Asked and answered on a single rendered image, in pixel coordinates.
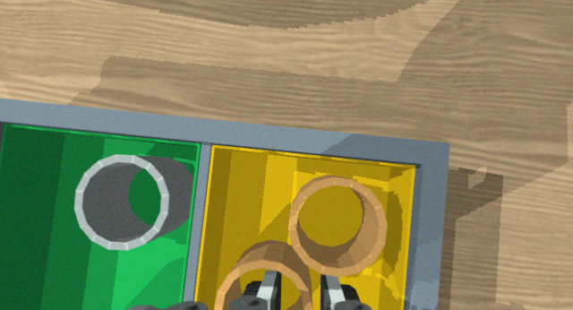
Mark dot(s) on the bronze bushing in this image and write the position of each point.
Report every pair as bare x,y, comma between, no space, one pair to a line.
357,253
273,255

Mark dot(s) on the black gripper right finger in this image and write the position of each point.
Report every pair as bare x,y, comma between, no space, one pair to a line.
336,296

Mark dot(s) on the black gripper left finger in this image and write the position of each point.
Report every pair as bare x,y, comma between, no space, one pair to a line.
258,295

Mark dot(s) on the grey metal sleeve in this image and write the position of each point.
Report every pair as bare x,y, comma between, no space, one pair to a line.
103,209
146,307

